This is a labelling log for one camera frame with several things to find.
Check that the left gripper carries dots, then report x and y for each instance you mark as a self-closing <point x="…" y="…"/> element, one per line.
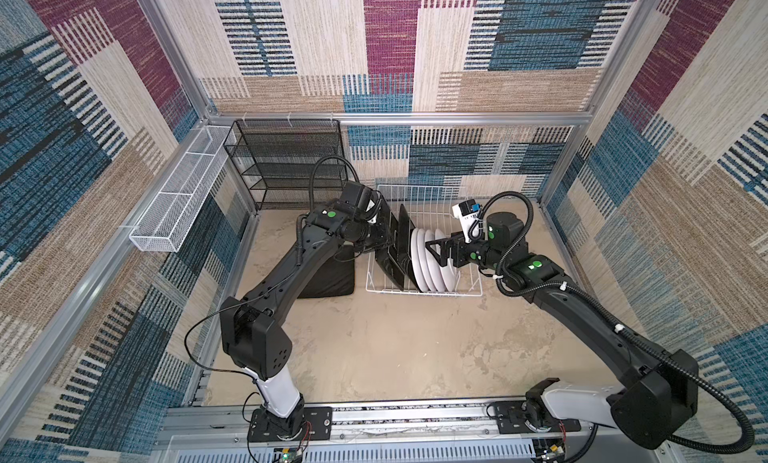
<point x="382" y="240"/>

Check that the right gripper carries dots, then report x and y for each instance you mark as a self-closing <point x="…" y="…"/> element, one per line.
<point x="456" y="243"/>

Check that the floral square plate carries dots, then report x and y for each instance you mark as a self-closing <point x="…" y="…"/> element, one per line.
<point x="387" y="255"/>

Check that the black square plate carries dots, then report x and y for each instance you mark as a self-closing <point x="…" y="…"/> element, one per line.
<point x="336" y="277"/>
<point x="405" y="241"/>

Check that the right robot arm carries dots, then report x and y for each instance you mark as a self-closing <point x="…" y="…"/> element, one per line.
<point x="657" y="391"/>

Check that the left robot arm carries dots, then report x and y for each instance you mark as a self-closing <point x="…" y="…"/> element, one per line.
<point x="252" y="327"/>

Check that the black mesh shelf rack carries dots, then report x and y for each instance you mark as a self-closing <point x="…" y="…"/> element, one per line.
<point x="275" y="160"/>

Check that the white round plate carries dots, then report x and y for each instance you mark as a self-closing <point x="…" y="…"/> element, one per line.
<point x="429" y="268"/>
<point x="416" y="263"/>
<point x="450" y="275"/>

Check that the white wire dish rack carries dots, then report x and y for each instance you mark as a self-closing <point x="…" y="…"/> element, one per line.
<point x="430" y="216"/>

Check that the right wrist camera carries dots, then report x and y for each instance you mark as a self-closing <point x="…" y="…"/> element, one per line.
<point x="467" y="213"/>

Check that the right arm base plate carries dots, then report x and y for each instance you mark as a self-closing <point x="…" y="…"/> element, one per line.
<point x="520" y="417"/>

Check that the aluminium mounting rail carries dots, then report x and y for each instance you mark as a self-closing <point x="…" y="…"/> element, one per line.
<point x="431" y="430"/>

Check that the white wire wall basket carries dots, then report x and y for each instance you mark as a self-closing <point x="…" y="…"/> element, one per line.
<point x="165" y="224"/>

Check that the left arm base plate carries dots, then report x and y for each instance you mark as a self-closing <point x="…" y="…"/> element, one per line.
<point x="314" y="420"/>

